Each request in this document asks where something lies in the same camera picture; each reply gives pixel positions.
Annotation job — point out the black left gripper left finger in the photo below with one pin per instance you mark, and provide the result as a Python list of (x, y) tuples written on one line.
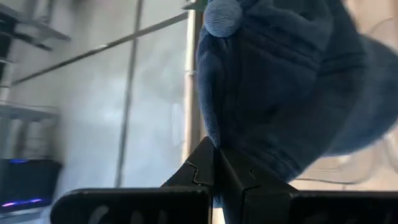
[(140, 205)]

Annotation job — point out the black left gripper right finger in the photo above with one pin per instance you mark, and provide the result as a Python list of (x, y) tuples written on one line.
[(280, 205)]

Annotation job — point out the blue cotton baseball cap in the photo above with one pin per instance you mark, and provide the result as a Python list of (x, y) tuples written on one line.
[(280, 93)]

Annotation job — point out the black box purple lights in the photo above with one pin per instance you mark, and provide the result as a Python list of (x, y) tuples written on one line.
[(28, 180)]

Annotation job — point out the grey metal shelf rack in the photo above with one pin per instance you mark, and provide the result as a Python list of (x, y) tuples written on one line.
[(28, 28)]

